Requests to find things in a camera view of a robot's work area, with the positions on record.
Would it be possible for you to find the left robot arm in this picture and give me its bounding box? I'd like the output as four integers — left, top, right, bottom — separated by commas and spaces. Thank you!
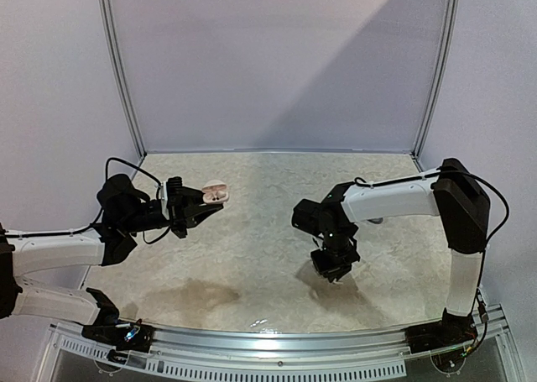
1, 174, 229, 343

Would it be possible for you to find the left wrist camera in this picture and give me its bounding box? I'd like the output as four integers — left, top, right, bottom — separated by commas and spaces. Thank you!
161, 176, 184, 210

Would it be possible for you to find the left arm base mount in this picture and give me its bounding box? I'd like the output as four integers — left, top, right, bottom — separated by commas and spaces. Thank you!
81, 315, 156, 353

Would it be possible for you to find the aluminium front rail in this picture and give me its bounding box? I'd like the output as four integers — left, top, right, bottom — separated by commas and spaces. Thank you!
36, 306, 524, 381

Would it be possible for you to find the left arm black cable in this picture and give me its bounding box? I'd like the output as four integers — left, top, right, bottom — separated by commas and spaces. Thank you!
0, 157, 173, 244

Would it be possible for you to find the aluminium corner post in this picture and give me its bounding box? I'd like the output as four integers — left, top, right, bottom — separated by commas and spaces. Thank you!
411, 0, 459, 163
98, 0, 147, 159

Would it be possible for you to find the left aluminium corner post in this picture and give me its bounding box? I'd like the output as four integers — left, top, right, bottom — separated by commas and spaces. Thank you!
98, 0, 147, 159

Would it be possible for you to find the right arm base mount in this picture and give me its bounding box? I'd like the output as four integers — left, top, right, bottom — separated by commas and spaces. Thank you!
404, 310, 477, 353

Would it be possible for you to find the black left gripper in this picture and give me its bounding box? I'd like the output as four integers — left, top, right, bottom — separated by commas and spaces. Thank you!
120, 186, 222, 238

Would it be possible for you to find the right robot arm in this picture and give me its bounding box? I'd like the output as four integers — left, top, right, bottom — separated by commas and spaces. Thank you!
290, 158, 491, 345

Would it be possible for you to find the white round case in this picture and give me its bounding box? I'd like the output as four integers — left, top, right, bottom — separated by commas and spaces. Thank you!
201, 180, 229, 204

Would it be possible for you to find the blue earbud charging case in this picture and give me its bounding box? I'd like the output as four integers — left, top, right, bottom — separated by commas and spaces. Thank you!
368, 217, 384, 225

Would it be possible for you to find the right aluminium corner post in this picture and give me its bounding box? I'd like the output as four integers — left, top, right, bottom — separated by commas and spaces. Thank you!
411, 0, 459, 163

